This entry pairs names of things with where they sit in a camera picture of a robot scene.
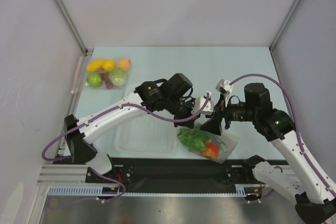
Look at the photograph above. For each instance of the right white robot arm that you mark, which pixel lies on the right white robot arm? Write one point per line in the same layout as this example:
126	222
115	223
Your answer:
313	194

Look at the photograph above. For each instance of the zip bag of fake fruit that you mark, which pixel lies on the zip bag of fake fruit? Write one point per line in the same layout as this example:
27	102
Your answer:
80	78

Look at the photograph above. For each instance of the fake green lettuce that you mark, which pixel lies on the fake green lettuce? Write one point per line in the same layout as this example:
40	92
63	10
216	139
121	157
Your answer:
194	139

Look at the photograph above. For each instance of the white perforated plastic basket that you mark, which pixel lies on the white perforated plastic basket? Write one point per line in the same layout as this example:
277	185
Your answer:
146	135

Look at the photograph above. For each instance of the fake red orange pepper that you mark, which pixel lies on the fake red orange pepper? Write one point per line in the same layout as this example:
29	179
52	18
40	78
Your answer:
211	151

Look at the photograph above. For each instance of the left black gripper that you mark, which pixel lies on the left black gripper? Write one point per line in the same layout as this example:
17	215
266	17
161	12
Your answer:
189	123

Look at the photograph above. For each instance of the fake green onion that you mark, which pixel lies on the fake green onion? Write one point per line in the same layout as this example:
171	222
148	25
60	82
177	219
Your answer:
217	141

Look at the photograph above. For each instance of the yellow fake mango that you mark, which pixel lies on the yellow fake mango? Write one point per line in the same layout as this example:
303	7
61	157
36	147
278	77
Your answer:
95	65

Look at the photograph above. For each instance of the aluminium frame post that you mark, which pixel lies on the aluminium frame post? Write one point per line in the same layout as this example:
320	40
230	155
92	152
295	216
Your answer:
70	25
294	7

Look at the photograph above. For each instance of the wrist white camera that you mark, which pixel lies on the wrist white camera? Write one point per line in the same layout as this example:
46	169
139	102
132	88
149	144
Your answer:
204	105
224	87

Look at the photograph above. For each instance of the white slotted cable duct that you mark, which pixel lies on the white slotted cable duct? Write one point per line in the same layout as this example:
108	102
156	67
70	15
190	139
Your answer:
110	191

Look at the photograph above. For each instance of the pale green fake cabbage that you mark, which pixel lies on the pale green fake cabbage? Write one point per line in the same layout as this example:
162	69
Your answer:
118	77

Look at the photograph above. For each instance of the yellow fake lemon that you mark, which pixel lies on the yellow fake lemon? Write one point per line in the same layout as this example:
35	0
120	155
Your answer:
108	65

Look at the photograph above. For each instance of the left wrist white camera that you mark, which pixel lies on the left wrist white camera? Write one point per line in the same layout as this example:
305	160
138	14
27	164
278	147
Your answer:
204	105

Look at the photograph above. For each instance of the left aluminium frame post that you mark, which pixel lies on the left aluminium frame post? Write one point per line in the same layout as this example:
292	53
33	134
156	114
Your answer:
70	25

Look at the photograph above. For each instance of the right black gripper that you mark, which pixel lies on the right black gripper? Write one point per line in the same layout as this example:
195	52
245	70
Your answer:
222	114

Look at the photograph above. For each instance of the right aluminium frame post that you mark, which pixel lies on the right aluminium frame post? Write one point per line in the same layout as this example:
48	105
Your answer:
294	7

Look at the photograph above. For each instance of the clear zip top bag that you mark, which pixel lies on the clear zip top bag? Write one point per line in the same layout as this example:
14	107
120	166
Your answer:
231	140

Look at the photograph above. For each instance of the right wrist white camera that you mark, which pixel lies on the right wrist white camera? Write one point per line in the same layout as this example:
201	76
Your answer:
224	87

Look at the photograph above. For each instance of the green fake apple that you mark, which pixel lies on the green fake apple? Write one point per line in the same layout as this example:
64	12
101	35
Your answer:
94	80

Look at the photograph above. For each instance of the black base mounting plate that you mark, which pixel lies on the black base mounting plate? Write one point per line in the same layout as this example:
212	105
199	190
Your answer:
188	173

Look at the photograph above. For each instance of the orange fake peach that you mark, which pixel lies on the orange fake peach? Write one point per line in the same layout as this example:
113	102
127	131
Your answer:
124	64

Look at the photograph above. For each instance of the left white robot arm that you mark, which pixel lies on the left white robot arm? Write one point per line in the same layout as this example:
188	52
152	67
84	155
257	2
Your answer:
163	99

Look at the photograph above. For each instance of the fake red grapes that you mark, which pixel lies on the fake red grapes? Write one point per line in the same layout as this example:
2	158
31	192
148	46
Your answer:
105	79

